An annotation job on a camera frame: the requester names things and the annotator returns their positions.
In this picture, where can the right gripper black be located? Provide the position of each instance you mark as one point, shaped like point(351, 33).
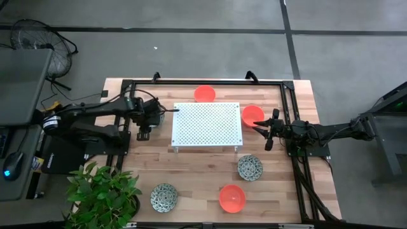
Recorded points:
point(275, 127)

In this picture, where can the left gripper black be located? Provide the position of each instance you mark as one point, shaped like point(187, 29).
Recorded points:
point(149, 111)

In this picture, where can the orange plastic mini bowl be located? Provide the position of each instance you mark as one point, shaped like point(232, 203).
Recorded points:
point(232, 198)
point(251, 114)
point(204, 93)

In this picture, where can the teal patterned mini bowl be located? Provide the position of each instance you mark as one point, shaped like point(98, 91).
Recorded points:
point(250, 168)
point(163, 198)

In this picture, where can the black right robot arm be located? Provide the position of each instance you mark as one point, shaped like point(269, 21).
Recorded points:
point(334, 130)

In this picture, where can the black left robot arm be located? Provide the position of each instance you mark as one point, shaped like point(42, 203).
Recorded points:
point(79, 121)

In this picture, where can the black table clamp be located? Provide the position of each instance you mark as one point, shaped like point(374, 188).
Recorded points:
point(252, 76)
point(156, 76)

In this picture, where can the white perforated metal rack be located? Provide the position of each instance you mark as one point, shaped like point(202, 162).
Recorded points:
point(206, 125)

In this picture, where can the small black square pad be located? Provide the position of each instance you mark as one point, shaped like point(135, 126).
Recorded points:
point(104, 93)

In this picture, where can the black plant pot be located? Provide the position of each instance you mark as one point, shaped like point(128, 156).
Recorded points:
point(137, 206)

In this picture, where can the green leafy plant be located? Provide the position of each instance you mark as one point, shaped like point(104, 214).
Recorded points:
point(101, 194)

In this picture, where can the yellow plug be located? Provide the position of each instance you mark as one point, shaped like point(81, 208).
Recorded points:
point(55, 106)

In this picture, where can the black control box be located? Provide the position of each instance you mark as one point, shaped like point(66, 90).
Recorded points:
point(60, 159)

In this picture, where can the dark grey equipment stand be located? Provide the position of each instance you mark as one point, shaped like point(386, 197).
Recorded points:
point(388, 143)

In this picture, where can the black floor fan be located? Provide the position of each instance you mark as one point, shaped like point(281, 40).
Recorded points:
point(47, 45)

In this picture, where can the small printed packet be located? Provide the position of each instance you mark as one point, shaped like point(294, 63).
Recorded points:
point(37, 163)

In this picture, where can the grey raised desk panel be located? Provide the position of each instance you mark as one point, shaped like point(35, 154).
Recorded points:
point(22, 86)

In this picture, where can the black computer mouse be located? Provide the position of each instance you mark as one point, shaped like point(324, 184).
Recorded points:
point(13, 165)

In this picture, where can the grey side desk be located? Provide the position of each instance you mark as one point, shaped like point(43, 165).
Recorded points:
point(22, 191)

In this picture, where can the black aluminium table frame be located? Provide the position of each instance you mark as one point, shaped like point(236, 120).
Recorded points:
point(222, 82)

